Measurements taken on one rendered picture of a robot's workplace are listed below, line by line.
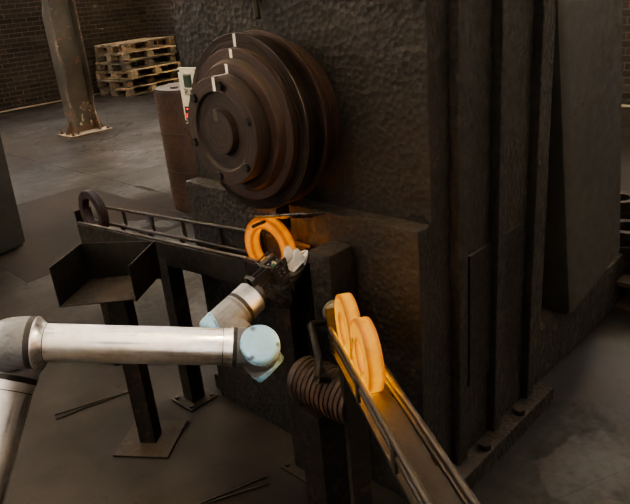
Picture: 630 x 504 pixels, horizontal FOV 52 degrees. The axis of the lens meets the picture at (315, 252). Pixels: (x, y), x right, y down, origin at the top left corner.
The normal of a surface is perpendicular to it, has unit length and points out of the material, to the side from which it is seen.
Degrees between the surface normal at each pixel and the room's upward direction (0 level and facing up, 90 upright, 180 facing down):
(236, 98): 90
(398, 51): 90
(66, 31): 90
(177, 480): 0
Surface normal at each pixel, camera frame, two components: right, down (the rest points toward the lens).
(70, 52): 0.72, 0.20
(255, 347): 0.22, -0.29
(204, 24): -0.69, 0.33
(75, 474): -0.09, -0.92
